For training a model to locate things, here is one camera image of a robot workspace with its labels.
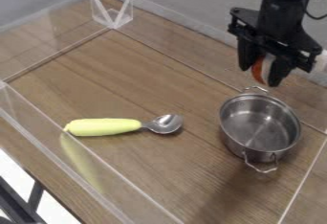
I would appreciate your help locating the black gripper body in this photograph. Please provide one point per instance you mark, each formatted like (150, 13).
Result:
(274, 29)

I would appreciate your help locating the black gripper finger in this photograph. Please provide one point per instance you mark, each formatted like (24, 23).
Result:
(248, 53)
(280, 68)

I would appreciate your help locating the toy mushroom red cap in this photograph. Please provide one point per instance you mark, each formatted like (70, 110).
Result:
(316, 75)

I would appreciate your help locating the silver pot with handles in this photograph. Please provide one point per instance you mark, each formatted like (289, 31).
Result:
(260, 128)

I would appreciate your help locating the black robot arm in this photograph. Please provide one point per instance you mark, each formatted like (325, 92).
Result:
(273, 44)

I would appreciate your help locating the spoon with yellow handle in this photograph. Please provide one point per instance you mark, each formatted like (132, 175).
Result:
(101, 127)

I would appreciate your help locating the clear acrylic corner bracket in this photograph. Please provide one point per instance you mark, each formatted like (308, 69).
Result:
(112, 18)

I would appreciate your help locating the clear acrylic enclosure wall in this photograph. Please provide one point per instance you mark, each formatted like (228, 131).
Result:
(66, 69)

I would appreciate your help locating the dark metal table frame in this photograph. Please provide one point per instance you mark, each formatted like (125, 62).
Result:
(20, 210)

